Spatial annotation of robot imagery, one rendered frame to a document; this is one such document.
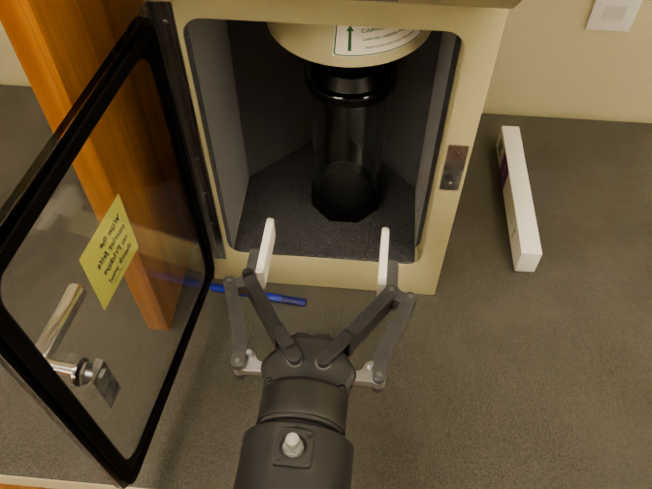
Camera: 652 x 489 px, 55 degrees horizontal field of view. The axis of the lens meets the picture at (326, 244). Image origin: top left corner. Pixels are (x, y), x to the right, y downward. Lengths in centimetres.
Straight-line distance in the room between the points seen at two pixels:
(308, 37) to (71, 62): 22
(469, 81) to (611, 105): 66
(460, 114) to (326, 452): 35
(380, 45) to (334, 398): 33
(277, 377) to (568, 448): 43
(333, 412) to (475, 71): 34
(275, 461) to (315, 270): 43
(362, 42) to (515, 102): 63
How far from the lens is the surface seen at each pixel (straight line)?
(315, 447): 49
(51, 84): 59
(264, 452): 50
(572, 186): 110
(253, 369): 57
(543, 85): 120
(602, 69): 121
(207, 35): 69
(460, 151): 69
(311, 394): 52
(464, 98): 64
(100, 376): 57
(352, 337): 56
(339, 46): 63
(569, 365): 90
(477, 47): 61
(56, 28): 58
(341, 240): 86
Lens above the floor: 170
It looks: 53 degrees down
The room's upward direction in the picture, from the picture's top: straight up
